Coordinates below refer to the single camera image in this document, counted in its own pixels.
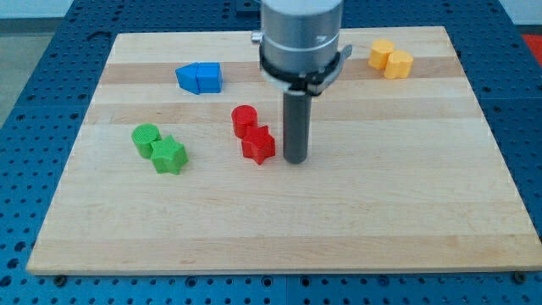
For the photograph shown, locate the blue triangular block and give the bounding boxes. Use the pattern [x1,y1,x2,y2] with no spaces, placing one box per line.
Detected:
[175,63,200,95]

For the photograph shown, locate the blue cube block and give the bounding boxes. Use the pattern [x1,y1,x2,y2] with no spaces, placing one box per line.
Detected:
[196,63,223,93]

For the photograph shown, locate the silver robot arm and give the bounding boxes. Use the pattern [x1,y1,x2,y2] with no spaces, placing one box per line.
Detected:
[252,0,352,164]

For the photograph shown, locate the yellow hexagon block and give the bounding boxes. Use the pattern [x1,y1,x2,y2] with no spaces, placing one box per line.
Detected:
[368,39,395,70]

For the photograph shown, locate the red cylinder block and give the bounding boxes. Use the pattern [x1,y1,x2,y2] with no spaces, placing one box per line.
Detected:
[231,105,257,139]

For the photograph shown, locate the wooden board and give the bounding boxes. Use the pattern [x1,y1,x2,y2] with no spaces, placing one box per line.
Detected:
[27,26,541,275]

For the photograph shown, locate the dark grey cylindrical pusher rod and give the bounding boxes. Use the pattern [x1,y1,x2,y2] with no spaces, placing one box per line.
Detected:
[283,93,312,164]

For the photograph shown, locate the yellow heart block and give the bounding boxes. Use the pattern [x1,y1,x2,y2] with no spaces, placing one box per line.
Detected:
[384,50,414,80]

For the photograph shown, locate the green cylinder block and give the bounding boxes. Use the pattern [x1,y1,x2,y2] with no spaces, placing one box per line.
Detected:
[131,124,162,159]

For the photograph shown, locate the blue perforated table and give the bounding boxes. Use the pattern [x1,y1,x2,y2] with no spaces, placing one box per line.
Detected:
[1,0,541,304]

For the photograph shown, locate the green star block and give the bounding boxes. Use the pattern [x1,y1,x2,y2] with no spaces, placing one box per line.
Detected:
[151,136,188,175]

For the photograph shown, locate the red star block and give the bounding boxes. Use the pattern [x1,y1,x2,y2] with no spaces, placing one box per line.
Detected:
[241,125,276,165]

